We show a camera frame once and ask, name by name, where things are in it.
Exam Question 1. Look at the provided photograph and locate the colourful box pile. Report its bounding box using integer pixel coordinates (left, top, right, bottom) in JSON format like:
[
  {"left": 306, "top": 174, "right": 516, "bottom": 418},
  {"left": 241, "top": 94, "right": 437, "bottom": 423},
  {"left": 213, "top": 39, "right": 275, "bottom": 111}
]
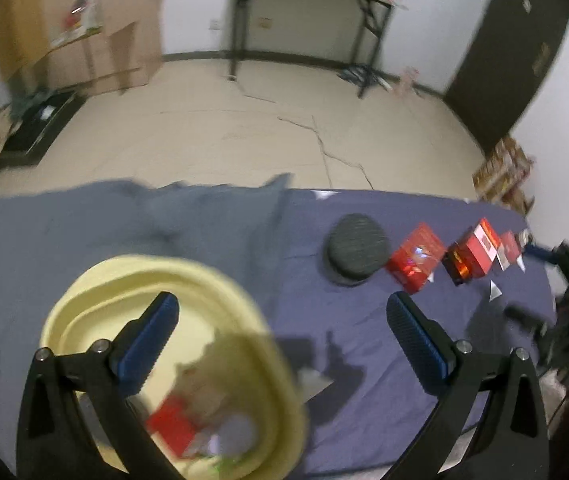
[{"left": 473, "top": 137, "right": 535, "bottom": 211}]

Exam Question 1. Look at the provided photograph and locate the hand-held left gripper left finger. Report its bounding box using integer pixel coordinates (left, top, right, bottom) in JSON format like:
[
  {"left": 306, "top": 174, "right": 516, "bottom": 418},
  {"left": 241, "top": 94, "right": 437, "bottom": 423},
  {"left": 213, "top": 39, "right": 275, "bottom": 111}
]
[{"left": 16, "top": 291, "right": 185, "bottom": 480}]

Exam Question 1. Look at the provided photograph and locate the dark red black cigarette box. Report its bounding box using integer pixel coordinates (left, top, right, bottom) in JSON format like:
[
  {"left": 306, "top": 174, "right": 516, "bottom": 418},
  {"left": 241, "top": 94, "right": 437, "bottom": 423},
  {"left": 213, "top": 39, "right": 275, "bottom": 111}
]
[{"left": 441, "top": 241, "right": 480, "bottom": 287}]

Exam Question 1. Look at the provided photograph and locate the colourful clutter pile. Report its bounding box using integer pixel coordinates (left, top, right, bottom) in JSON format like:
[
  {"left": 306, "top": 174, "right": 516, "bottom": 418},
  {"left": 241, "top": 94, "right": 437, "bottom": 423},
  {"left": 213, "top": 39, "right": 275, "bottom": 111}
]
[{"left": 52, "top": 0, "right": 102, "bottom": 43}]

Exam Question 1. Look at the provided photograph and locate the purple plush ball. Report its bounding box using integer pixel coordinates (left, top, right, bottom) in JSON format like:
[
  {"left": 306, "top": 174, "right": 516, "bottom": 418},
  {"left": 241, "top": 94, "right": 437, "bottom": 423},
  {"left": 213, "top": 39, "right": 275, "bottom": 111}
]
[{"left": 209, "top": 415, "right": 258, "bottom": 456}]

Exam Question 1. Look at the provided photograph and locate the red white cigarette box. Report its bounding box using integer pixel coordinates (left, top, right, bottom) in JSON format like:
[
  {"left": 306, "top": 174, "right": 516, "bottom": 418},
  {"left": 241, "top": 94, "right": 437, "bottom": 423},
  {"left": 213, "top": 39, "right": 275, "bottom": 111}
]
[{"left": 459, "top": 217, "right": 500, "bottom": 278}]

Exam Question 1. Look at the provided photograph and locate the purple bedsheet with white triangles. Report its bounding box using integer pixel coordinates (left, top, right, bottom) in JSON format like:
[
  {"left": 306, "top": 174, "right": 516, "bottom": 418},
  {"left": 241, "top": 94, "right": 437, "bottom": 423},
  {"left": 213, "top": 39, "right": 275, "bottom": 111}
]
[{"left": 244, "top": 187, "right": 557, "bottom": 476}]

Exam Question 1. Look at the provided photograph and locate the pink small object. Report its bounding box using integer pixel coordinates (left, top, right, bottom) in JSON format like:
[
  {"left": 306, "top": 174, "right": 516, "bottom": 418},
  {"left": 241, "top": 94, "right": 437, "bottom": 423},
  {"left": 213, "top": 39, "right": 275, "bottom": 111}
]
[{"left": 397, "top": 66, "right": 420, "bottom": 98}]

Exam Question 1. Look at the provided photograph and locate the plain red cigarette box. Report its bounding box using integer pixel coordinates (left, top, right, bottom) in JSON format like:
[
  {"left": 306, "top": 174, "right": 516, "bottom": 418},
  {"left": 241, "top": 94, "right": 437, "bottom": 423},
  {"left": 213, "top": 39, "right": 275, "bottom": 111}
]
[{"left": 497, "top": 230, "right": 524, "bottom": 272}]

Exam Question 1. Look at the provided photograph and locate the grey blanket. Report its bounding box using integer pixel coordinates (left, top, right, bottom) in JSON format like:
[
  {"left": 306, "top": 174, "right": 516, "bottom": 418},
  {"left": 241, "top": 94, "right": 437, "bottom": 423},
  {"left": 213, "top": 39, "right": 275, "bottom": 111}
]
[{"left": 0, "top": 174, "right": 295, "bottom": 480}]

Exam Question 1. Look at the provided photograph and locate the wooden wardrobe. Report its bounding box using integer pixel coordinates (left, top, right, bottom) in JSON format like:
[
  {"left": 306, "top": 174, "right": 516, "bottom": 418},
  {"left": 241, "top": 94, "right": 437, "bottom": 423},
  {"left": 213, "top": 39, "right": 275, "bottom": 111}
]
[{"left": 0, "top": 0, "right": 165, "bottom": 96}]

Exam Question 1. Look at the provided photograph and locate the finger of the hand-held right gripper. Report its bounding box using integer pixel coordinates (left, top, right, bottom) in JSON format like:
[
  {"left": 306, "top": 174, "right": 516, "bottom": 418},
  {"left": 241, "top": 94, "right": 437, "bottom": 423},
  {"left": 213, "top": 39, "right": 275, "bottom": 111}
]
[
  {"left": 515, "top": 229, "right": 562, "bottom": 267},
  {"left": 504, "top": 304, "right": 550, "bottom": 336}
]

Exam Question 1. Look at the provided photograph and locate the dark door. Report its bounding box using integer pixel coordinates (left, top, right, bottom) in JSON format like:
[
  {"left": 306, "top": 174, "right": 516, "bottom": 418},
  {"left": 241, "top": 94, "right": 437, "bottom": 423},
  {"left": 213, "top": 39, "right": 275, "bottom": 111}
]
[{"left": 444, "top": 0, "right": 569, "bottom": 156}]

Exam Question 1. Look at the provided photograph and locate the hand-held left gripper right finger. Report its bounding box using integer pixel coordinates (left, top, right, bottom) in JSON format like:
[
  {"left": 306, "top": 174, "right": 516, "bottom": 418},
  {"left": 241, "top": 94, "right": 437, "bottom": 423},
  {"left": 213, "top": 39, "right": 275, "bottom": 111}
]
[{"left": 379, "top": 291, "right": 550, "bottom": 480}]

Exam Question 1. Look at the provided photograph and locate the black folding table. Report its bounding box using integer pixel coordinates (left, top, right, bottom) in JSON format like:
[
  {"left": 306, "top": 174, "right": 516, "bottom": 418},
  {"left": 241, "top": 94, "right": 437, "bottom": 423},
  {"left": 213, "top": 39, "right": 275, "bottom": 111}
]
[{"left": 217, "top": 0, "right": 410, "bottom": 98}]

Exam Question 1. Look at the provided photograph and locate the black round textured case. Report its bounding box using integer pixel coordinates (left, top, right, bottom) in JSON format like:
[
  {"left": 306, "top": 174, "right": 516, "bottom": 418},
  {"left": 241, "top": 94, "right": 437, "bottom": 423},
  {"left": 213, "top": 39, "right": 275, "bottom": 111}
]
[{"left": 321, "top": 213, "right": 391, "bottom": 288}]

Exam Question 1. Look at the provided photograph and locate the yellow plastic basin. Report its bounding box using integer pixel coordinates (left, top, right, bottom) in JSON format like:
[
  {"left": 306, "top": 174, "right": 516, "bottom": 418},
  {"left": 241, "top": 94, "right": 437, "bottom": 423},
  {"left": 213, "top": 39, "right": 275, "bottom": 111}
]
[{"left": 39, "top": 255, "right": 310, "bottom": 480}]

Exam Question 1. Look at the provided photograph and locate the shiny red silver cigarette box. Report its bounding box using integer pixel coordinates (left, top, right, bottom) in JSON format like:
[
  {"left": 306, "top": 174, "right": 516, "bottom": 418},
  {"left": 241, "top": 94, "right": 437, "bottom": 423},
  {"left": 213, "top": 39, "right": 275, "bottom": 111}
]
[{"left": 387, "top": 222, "right": 446, "bottom": 295}]

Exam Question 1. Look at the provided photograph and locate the red barcode cigarette box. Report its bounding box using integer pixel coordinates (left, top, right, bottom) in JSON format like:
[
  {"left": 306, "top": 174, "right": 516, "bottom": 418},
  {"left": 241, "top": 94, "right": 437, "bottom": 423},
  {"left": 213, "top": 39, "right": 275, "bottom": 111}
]
[{"left": 147, "top": 397, "right": 200, "bottom": 458}]

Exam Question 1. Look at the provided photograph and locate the black floor mat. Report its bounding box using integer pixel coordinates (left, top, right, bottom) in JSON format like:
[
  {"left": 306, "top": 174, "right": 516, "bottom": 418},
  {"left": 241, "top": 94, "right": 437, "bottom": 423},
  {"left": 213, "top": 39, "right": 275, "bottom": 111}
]
[{"left": 0, "top": 87, "right": 88, "bottom": 168}]

